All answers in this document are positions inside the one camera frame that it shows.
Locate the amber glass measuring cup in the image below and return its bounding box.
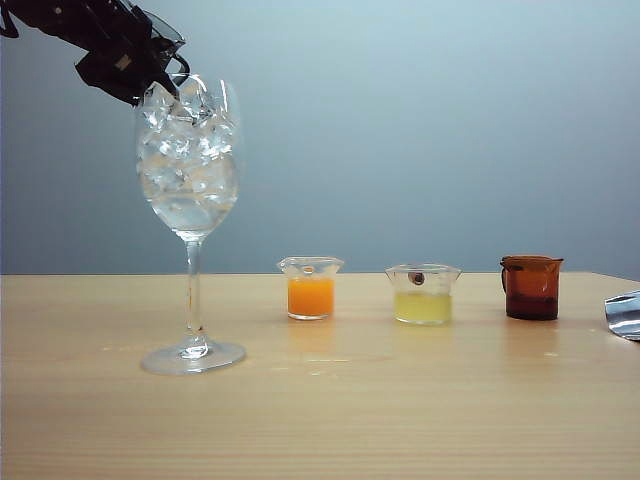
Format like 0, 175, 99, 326
499, 254, 566, 322

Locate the glass beaker with orange juice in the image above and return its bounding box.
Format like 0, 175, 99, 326
276, 255, 347, 322

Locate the yellow juice beaker wooden handle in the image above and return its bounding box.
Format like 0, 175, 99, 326
384, 262, 463, 328

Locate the shiny silver metal object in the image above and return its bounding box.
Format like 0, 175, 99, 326
603, 289, 640, 343

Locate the wine glass with ice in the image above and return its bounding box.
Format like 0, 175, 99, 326
135, 73, 248, 377

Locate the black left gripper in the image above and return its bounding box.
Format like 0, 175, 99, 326
43, 0, 181, 108

